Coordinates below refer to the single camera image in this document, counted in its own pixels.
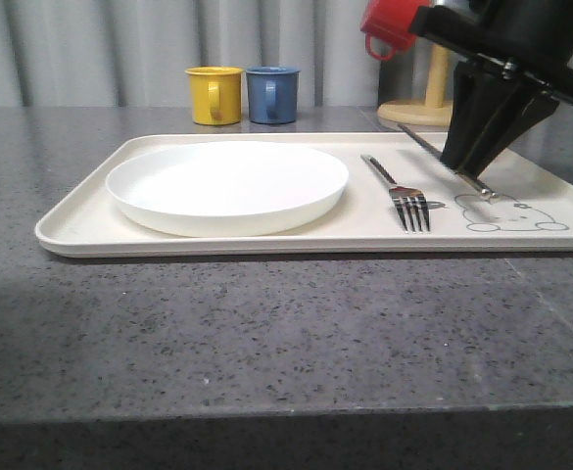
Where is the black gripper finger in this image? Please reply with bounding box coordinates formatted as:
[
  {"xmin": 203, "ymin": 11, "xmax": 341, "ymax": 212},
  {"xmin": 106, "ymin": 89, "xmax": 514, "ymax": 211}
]
[
  {"xmin": 454, "ymin": 90, "xmax": 559, "ymax": 177},
  {"xmin": 441, "ymin": 62, "xmax": 531, "ymax": 171}
]

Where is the blue enamel mug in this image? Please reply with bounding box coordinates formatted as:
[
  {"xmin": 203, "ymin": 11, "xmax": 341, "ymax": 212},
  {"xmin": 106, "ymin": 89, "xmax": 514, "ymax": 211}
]
[{"xmin": 245, "ymin": 66, "xmax": 300, "ymax": 124}]

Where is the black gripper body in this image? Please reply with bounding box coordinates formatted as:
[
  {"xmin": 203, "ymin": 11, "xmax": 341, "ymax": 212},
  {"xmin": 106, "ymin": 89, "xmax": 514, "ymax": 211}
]
[{"xmin": 409, "ymin": 1, "xmax": 573, "ymax": 105}]

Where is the silver metal fork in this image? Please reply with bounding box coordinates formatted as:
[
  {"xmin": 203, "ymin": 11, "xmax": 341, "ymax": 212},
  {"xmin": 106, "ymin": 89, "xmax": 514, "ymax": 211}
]
[{"xmin": 360, "ymin": 154, "xmax": 431, "ymax": 233}]

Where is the red enamel mug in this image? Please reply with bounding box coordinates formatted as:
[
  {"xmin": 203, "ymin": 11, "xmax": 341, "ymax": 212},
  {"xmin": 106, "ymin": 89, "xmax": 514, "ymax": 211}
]
[{"xmin": 360, "ymin": 0, "xmax": 431, "ymax": 61}]

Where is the white round plate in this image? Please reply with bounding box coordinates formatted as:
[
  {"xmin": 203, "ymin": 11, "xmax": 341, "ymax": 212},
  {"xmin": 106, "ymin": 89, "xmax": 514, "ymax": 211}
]
[{"xmin": 106, "ymin": 141, "xmax": 349, "ymax": 237}]

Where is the cream rabbit print tray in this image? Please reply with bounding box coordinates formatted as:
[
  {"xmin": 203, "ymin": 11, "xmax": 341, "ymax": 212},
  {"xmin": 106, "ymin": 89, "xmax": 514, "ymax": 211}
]
[{"xmin": 35, "ymin": 133, "xmax": 573, "ymax": 258}]

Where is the wooden mug tree stand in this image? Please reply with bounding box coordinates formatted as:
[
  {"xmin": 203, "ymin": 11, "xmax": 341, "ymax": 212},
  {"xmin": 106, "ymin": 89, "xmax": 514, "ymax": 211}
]
[{"xmin": 377, "ymin": 44, "xmax": 453, "ymax": 127}]

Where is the yellow enamel mug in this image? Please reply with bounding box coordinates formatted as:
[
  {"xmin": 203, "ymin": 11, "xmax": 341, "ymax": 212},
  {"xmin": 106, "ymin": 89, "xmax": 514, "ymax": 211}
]
[{"xmin": 185, "ymin": 67, "xmax": 243, "ymax": 126}]

